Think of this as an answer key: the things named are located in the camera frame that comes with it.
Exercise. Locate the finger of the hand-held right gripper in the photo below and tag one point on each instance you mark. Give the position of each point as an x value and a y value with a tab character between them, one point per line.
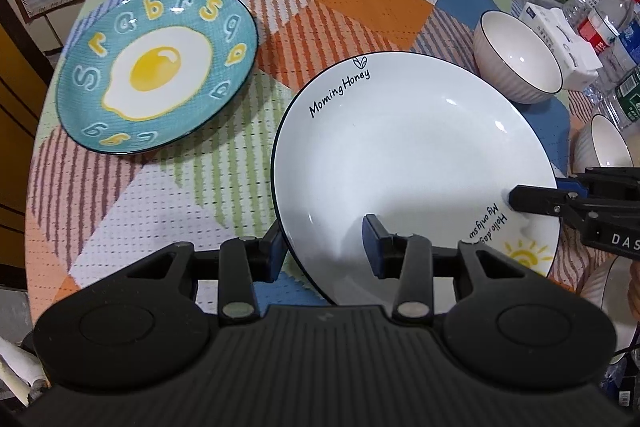
610	179
540	199

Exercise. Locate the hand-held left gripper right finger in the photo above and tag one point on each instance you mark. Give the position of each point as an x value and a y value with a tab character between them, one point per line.
377	247

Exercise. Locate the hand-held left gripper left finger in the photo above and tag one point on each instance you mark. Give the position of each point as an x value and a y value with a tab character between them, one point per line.
270	257

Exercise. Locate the white ribbed bowl black rim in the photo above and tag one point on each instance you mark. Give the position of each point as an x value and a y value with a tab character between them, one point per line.
500	72
587	152
607	297

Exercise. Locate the white plate black rim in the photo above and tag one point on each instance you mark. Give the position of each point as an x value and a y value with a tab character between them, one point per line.
400	147

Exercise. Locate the teal fried egg plate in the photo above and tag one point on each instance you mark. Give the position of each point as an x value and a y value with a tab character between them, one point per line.
160	62

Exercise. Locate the clear bottle green label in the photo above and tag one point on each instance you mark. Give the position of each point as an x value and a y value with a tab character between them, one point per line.
627	99

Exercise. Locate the white tissue pack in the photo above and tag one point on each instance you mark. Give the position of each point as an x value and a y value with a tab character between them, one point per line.
565	52

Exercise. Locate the clear plastic water bottle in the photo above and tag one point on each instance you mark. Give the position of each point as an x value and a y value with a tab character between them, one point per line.
625	37

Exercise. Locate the white tube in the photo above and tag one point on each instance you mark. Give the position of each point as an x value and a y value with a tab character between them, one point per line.
17	367

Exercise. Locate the brown wooden furniture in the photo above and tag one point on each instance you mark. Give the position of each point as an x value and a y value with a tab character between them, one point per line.
20	107

